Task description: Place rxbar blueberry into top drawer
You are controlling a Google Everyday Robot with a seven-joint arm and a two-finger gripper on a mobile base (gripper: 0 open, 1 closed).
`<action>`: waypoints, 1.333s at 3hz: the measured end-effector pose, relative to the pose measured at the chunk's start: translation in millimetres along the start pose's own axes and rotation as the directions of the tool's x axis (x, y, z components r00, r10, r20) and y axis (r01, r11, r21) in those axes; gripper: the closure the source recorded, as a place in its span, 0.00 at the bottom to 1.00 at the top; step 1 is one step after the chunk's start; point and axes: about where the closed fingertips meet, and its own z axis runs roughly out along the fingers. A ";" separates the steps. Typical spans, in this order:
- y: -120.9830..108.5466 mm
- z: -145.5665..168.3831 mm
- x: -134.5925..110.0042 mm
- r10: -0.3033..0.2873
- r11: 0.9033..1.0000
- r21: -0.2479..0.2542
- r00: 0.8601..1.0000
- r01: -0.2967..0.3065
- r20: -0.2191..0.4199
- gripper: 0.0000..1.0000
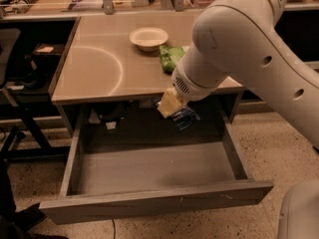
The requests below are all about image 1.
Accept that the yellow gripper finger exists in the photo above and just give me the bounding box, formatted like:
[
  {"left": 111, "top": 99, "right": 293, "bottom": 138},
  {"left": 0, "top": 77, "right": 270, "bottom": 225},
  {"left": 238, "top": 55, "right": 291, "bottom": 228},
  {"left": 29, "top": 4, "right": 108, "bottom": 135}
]
[{"left": 158, "top": 88, "right": 188, "bottom": 119}]

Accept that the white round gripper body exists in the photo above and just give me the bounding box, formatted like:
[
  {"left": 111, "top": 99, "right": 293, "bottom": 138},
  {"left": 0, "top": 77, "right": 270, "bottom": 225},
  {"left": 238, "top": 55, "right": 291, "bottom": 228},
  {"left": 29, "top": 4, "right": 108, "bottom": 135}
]
[{"left": 171, "top": 65, "right": 212, "bottom": 102}]

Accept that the dark blue rxbar wrapper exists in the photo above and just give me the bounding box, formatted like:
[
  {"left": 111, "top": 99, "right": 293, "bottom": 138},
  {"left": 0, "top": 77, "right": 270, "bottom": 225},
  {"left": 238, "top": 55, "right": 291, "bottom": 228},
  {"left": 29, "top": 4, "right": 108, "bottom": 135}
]
[{"left": 166, "top": 106, "right": 201, "bottom": 132}]

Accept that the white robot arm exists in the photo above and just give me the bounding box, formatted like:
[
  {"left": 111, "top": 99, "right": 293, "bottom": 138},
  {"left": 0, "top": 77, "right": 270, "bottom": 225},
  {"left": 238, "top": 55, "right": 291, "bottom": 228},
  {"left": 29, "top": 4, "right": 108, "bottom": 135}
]
[{"left": 159, "top": 0, "right": 319, "bottom": 147}]

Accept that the grey cabinet with steel top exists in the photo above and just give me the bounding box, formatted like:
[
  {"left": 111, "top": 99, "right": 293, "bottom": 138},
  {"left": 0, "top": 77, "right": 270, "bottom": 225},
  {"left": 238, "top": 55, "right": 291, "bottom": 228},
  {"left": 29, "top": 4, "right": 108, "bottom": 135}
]
[{"left": 48, "top": 10, "right": 247, "bottom": 137}]

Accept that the grey open drawer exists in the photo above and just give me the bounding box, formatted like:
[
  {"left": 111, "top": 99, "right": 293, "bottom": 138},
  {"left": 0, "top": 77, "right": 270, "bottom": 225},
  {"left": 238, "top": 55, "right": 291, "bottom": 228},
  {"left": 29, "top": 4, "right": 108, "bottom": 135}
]
[{"left": 40, "top": 117, "right": 273, "bottom": 224}]

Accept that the green chip bag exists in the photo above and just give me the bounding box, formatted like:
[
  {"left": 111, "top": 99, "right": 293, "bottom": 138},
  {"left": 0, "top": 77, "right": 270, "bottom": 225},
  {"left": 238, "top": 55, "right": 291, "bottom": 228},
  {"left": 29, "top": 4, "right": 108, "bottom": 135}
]
[{"left": 159, "top": 46, "right": 189, "bottom": 74}]

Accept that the black box with label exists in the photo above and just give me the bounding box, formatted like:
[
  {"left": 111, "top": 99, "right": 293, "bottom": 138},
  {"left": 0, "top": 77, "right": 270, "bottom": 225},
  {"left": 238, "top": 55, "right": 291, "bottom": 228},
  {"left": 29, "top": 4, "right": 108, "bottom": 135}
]
[{"left": 32, "top": 43, "right": 65, "bottom": 56}]

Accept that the black coiled tool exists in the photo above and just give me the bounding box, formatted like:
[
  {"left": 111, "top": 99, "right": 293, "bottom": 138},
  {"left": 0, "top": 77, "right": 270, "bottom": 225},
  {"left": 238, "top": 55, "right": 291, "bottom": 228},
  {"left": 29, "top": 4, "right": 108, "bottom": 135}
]
[{"left": 13, "top": 0, "right": 38, "bottom": 14}]

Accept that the black shoe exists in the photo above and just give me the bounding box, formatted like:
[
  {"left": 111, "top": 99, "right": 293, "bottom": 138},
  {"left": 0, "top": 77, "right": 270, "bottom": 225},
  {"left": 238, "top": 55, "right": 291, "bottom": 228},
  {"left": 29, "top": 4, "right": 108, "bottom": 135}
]
[{"left": 14, "top": 203, "right": 46, "bottom": 231}]

